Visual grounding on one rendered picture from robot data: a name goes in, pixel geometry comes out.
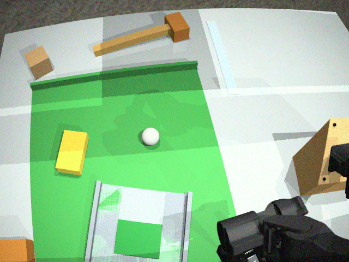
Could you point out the white ball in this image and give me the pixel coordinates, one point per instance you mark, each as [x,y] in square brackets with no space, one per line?
[150,136]

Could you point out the red putter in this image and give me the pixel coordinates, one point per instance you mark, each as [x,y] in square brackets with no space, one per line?
[260,259]

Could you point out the green mat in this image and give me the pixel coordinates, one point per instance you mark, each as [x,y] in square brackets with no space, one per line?
[114,112]

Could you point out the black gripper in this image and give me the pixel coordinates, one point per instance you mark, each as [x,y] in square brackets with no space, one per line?
[242,257]

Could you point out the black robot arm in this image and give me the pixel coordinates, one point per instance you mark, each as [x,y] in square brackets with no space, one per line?
[303,239]

